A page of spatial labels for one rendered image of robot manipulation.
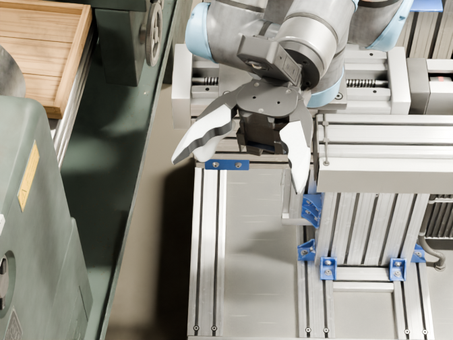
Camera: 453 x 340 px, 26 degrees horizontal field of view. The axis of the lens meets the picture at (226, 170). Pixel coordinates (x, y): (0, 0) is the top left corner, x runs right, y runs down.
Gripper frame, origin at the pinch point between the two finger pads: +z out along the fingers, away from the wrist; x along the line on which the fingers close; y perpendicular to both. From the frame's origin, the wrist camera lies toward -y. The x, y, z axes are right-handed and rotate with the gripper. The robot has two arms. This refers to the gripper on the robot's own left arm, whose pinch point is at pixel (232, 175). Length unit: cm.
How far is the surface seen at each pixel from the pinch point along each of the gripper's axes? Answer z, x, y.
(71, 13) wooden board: -74, 78, 59
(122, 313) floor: -51, 74, 149
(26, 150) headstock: -15, 45, 28
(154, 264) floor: -68, 72, 150
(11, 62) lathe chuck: -38, 64, 36
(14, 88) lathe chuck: -35, 62, 39
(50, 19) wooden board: -71, 81, 59
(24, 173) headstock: -12, 44, 30
